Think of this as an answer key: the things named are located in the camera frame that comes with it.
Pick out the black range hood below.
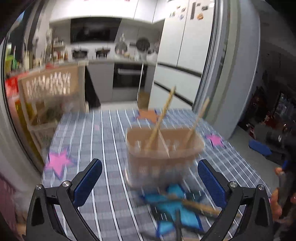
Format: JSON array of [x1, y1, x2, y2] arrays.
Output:
[[70, 17, 122, 43]]

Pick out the wooden chopstick pair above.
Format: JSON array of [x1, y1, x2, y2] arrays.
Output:
[[160, 193, 221, 216]]

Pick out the white refrigerator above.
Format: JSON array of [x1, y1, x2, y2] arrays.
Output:
[[148, 1, 222, 109]]

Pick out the grey checked star tablecloth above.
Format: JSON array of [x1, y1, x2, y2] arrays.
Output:
[[42, 109, 271, 240]]

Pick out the built-in black oven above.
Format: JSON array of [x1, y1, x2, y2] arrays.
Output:
[[113, 63, 147, 88]]

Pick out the beige perforated storage rack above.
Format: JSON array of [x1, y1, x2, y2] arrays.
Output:
[[18, 61, 88, 158]]

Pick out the person's right hand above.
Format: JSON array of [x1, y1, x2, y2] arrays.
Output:
[[270, 167, 296, 221]]

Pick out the pink plastic crate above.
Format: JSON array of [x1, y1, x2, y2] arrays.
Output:
[[0, 175, 26, 233]]

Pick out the beige plastic utensil holder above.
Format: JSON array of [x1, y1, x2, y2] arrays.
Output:
[[125, 126, 205, 189]]

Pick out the black wok on stove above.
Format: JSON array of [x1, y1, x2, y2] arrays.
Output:
[[72, 48, 88, 59]]

